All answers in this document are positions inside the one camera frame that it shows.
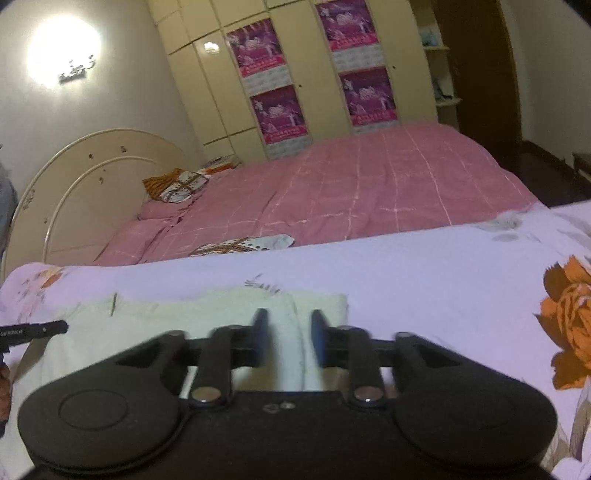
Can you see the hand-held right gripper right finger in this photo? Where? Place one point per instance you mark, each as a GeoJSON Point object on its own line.
{"type": "Point", "coordinates": [318, 339]}

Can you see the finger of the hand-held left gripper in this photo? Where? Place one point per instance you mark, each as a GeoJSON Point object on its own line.
{"type": "Point", "coordinates": [37, 331]}

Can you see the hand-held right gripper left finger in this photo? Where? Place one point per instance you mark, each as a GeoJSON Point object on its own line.
{"type": "Point", "coordinates": [261, 334]}

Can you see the light green knitted sweater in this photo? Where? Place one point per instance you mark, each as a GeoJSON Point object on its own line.
{"type": "Point", "coordinates": [138, 318]}

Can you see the patterned white cloth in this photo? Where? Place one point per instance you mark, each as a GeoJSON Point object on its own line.
{"type": "Point", "coordinates": [244, 244]}

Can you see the grey blue curtain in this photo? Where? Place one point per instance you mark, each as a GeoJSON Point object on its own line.
{"type": "Point", "coordinates": [7, 198]}

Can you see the pink checked bed cover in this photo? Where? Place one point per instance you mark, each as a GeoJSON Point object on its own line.
{"type": "Point", "coordinates": [346, 184]}

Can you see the patterned white brown pillow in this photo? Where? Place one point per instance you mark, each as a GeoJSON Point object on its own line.
{"type": "Point", "coordinates": [184, 187]}

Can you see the flat book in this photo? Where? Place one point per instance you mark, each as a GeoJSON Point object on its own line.
{"type": "Point", "coordinates": [221, 162]}

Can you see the orange cloth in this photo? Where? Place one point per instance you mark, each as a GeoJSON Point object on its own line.
{"type": "Point", "coordinates": [159, 182]}

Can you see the cream wardrobe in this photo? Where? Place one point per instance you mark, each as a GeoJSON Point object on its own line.
{"type": "Point", "coordinates": [207, 92]}

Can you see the cream corner shelf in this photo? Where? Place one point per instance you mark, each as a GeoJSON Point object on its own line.
{"type": "Point", "coordinates": [443, 104]}

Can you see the dark wooden door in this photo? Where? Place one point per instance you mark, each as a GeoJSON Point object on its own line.
{"type": "Point", "coordinates": [480, 69]}

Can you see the light blue shelf ornament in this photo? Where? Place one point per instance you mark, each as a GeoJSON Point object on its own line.
{"type": "Point", "coordinates": [429, 37]}

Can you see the purple wall poster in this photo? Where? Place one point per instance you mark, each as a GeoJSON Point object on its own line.
{"type": "Point", "coordinates": [279, 115]}
{"type": "Point", "coordinates": [348, 27]}
{"type": "Point", "coordinates": [256, 48]}
{"type": "Point", "coordinates": [369, 97]}

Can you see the wall lamp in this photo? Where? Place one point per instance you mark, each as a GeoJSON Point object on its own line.
{"type": "Point", "coordinates": [76, 69]}

